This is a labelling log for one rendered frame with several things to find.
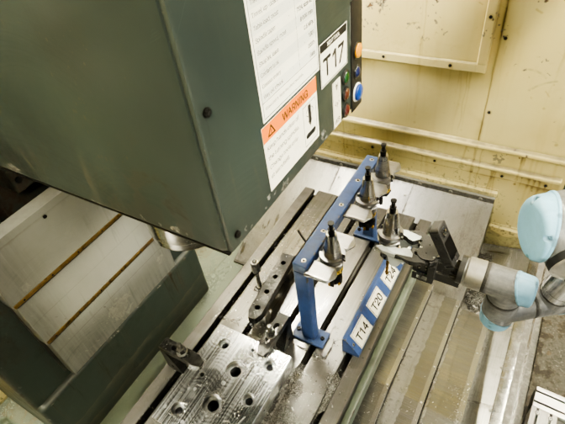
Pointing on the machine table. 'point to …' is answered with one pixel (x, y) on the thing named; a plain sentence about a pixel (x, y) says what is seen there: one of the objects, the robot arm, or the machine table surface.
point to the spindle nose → (171, 240)
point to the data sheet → (282, 49)
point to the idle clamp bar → (271, 289)
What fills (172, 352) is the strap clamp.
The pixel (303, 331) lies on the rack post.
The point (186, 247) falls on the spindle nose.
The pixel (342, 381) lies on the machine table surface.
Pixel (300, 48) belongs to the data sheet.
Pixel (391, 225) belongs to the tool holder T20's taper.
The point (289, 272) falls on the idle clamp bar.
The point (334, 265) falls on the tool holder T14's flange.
